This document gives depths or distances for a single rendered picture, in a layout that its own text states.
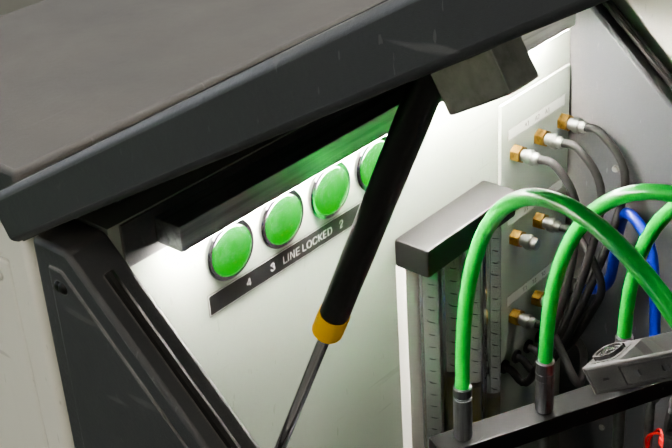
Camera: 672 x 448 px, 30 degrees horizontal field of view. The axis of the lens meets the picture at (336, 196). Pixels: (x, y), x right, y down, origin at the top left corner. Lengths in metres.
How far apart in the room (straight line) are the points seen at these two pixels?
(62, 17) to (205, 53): 0.18
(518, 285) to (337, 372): 0.30
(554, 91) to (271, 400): 0.46
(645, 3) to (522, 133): 0.18
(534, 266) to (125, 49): 0.56
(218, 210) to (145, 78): 0.14
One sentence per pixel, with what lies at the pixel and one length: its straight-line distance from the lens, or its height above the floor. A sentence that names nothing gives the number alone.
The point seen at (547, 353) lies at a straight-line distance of 1.22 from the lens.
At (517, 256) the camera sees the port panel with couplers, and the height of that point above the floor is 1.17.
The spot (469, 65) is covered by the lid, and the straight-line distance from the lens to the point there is 0.57.
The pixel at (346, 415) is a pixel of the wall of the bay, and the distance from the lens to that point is 1.20.
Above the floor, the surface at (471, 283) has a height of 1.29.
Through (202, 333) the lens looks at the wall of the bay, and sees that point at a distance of 1.00.
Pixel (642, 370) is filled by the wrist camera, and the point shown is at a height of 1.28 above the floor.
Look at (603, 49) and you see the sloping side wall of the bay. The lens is 1.33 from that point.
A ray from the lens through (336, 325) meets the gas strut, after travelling 0.73.
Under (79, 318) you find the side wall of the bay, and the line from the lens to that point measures 0.90.
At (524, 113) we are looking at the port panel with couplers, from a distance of 1.29.
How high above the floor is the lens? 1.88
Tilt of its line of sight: 28 degrees down
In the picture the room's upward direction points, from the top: 4 degrees counter-clockwise
